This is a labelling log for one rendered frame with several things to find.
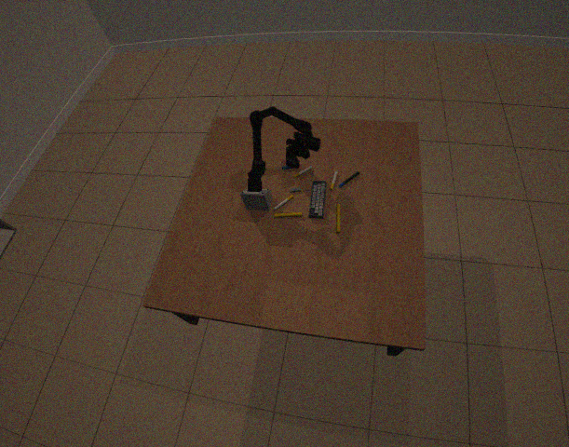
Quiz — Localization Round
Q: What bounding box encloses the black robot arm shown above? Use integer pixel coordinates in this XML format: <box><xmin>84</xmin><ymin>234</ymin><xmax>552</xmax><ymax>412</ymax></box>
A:
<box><xmin>247</xmin><ymin>106</ymin><xmax>321</xmax><ymax>192</ymax></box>

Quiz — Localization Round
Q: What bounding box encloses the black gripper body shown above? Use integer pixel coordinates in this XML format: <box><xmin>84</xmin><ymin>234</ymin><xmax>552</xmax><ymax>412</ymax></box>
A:
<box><xmin>286</xmin><ymin>139</ymin><xmax>303</xmax><ymax>169</ymax></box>

